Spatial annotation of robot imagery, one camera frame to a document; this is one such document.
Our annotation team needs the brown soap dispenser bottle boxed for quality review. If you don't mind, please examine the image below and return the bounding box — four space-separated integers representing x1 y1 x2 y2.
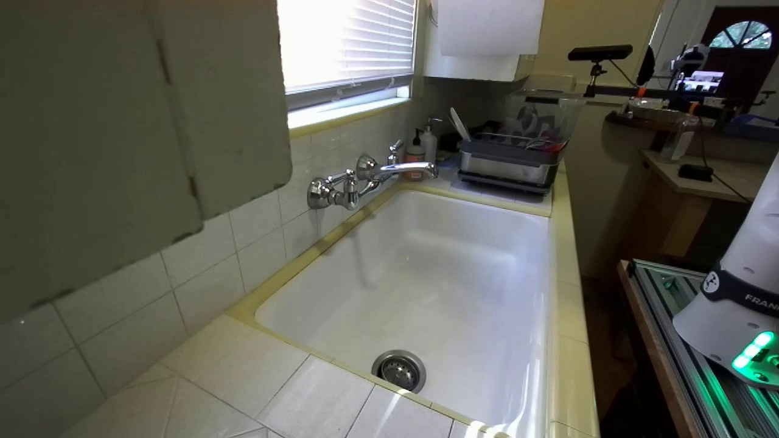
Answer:
403 127 429 183

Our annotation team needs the white porcelain sink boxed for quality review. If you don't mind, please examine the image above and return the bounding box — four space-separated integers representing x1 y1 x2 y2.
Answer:
257 188 556 438

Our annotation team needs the small white bottle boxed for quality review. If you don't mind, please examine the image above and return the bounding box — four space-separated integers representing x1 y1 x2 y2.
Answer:
420 125 442 169

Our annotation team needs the white utensil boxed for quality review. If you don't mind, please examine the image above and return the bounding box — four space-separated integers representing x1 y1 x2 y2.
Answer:
449 104 474 146

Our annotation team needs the grey dish rack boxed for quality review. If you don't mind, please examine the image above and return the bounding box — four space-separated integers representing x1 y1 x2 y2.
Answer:
456 134 564 197

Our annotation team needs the metal sink drain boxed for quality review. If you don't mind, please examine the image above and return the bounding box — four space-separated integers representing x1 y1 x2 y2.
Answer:
370 348 429 394

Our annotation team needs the white upper cabinet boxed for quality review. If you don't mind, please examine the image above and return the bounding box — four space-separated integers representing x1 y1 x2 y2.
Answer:
421 0 528 86

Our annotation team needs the white window blind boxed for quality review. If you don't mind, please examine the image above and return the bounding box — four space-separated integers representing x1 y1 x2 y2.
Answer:
277 0 420 98

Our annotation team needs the clear plastic container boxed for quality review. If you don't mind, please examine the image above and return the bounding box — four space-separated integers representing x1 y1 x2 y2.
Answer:
513 76 584 151

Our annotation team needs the narrow grey cabinet door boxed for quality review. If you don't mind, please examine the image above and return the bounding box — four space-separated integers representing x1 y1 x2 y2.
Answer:
154 0 294 219

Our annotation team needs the small white object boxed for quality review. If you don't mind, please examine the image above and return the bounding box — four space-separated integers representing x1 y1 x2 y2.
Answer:
466 418 512 438

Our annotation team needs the wooden desk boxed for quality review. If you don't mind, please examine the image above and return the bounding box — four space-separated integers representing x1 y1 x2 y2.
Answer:
631 149 770 266

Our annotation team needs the small black device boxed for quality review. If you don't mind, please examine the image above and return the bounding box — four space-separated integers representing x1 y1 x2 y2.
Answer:
676 163 717 183

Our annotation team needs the large grey cabinet door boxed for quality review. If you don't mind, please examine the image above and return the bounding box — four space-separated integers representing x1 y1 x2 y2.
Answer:
0 0 207 325

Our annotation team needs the lit laptop screen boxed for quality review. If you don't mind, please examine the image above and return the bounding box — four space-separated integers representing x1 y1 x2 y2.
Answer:
679 68 729 96

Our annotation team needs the dark door with arched window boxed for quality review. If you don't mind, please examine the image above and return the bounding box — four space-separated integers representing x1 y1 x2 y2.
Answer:
698 6 779 110

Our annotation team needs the chrome wall faucet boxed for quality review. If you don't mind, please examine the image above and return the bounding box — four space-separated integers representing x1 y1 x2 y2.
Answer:
305 140 439 211

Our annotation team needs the black camera bar on stand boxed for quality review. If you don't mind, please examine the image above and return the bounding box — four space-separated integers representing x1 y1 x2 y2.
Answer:
564 42 636 81

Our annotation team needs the metal frame robot table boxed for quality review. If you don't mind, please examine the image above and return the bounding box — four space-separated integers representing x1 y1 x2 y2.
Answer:
618 259 779 438

